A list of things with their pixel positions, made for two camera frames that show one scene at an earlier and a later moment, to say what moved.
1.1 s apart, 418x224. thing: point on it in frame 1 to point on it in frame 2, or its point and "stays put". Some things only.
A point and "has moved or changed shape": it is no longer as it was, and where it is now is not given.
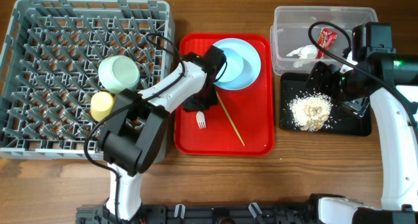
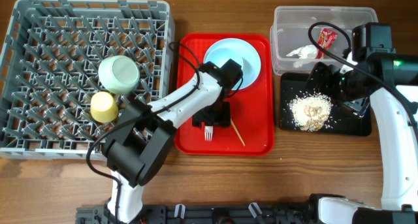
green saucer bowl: (118, 73) stays put
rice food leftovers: (310, 112) stays put
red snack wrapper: (326, 37) stays put
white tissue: (307, 51) stays put
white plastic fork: (200, 119) has moved or changed shape
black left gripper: (213, 100) to (223, 119)
